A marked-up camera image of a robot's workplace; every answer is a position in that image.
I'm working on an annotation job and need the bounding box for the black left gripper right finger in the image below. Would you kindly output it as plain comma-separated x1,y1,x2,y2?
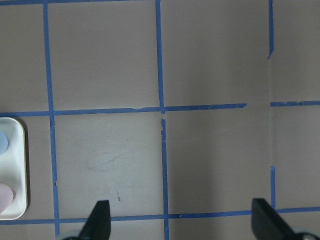
251,198,296,240

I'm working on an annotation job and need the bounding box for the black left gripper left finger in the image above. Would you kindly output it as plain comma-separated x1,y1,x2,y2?
77,200,111,240

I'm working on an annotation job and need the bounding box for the pink cup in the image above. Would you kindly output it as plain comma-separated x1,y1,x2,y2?
0,183,16,213

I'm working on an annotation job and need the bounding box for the light blue cup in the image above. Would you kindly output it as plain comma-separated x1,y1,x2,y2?
0,131,9,154

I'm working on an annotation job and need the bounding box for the white plastic tray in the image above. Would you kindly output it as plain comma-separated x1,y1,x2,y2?
0,117,28,221

